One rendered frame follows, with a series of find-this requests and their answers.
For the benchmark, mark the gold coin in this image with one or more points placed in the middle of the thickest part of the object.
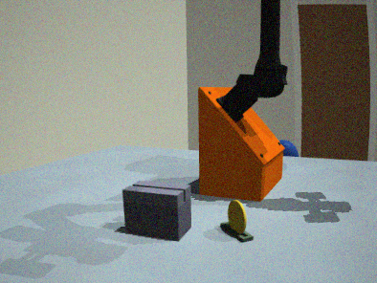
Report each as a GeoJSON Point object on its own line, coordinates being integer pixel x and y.
{"type": "Point", "coordinates": [237, 216]}

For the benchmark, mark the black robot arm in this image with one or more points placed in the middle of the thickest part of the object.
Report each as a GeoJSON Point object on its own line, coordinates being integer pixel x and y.
{"type": "Point", "coordinates": [269, 76]}

